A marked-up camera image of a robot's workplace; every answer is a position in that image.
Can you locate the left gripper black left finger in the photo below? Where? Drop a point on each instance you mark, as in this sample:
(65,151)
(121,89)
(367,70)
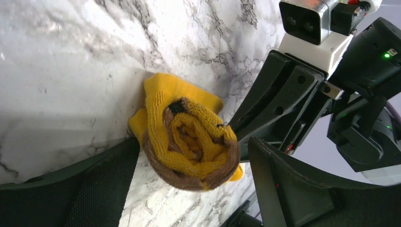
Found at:
(89,193)

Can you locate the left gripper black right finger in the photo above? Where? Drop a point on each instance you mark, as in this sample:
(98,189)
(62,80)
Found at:
(292,193)

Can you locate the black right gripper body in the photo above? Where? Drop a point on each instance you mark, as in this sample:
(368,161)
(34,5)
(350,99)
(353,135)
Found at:
(364,73)

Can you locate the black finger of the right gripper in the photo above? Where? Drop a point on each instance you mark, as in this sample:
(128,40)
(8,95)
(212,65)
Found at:
(279,124)
(268,81)

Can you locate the brown yellow bear towel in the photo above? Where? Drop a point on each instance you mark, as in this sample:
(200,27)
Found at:
(185,141)

